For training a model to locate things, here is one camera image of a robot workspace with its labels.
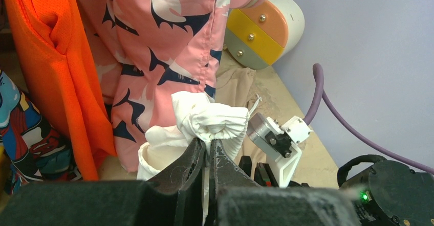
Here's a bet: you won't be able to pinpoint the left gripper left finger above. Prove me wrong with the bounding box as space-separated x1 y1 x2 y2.
148 138 206 194

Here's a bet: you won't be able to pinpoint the pink shark print shorts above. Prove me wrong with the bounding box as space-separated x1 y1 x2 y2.
76 0 231 172

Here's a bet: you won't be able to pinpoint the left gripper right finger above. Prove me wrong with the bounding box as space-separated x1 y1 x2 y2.
209 140 259 197

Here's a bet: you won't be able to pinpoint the comic print shorts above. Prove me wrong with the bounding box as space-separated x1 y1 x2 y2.
1 71 83 195

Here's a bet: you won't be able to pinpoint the orange mesh shorts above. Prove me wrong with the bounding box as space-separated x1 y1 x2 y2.
4 0 116 180

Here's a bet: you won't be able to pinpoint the white shorts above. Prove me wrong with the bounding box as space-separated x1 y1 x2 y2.
137 92 250 225

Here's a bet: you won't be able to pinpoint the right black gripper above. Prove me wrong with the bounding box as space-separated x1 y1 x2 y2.
238 155 295 188

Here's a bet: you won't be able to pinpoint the beige shorts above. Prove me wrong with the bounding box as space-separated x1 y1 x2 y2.
215 68 266 167

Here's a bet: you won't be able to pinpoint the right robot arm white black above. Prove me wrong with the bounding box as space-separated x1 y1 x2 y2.
219 155 433 225

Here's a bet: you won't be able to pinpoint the round white drawer cabinet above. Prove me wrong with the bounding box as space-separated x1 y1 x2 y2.
224 0 305 70

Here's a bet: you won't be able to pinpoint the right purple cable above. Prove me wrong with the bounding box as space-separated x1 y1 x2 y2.
302 62 434 175

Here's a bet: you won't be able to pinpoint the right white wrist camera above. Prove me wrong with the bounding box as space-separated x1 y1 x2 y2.
247 113 313 188

